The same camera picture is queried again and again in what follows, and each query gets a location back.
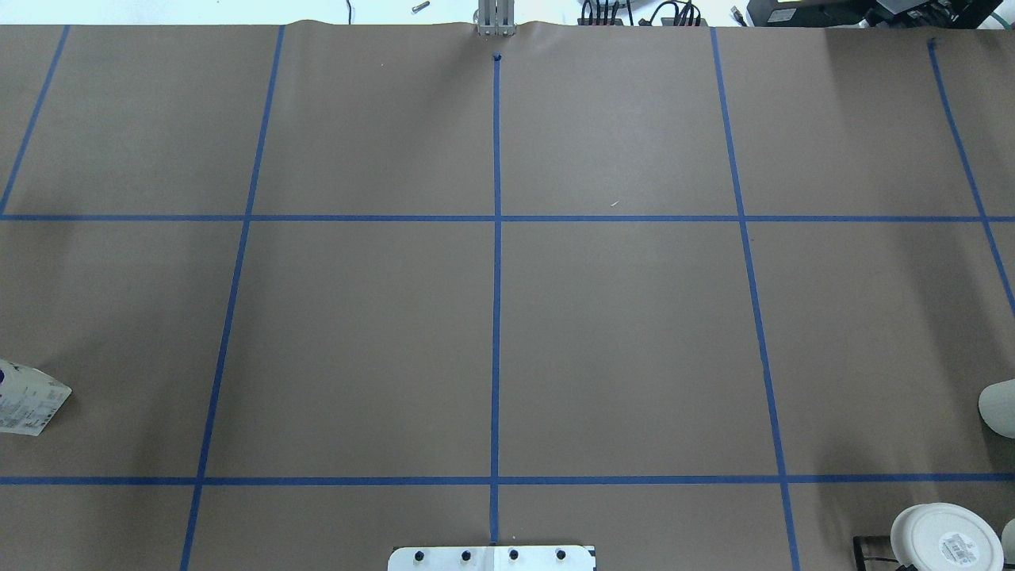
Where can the white cup at edge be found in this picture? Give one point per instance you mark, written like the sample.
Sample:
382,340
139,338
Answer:
1008,543

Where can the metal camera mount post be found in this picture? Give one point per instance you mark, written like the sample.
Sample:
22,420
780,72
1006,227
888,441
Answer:
495,18

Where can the Pascal whole milk carton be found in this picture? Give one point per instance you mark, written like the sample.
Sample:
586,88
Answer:
29,399

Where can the black equipment box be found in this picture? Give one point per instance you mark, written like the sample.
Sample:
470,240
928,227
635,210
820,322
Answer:
873,14

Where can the metal base plate with bolts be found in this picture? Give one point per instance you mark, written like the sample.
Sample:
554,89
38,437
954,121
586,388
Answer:
524,557

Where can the white ceramic mug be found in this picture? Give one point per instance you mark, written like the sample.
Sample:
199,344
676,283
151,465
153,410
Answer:
996,407

